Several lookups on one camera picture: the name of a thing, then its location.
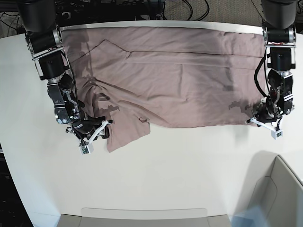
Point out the grey bin right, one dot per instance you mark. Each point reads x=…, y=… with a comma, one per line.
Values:
x=281, y=194

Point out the mauve pink T-shirt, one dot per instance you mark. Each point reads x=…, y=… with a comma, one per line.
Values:
x=169, y=76

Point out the blue blurred object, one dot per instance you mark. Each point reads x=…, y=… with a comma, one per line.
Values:
x=255, y=216

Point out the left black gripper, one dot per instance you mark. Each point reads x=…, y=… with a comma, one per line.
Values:
x=262, y=113

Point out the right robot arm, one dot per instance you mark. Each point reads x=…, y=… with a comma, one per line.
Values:
x=44, y=41

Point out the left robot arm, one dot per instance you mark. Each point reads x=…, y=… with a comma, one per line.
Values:
x=273, y=77

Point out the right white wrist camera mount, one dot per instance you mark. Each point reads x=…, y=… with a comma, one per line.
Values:
x=85, y=146

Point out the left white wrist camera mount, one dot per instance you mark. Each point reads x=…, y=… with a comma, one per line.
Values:
x=274, y=127

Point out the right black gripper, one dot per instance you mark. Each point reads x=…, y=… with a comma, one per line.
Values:
x=85, y=128

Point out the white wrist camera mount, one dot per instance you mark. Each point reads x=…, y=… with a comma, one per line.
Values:
x=85, y=146
x=274, y=127

